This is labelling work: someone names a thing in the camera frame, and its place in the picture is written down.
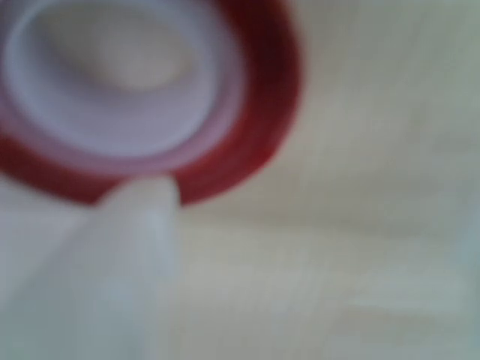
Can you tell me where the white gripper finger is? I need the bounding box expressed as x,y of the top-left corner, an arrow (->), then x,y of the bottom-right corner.
0,176 -> 182,360

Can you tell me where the small red tape roll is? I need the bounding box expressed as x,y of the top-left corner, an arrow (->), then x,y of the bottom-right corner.
0,0 -> 305,209

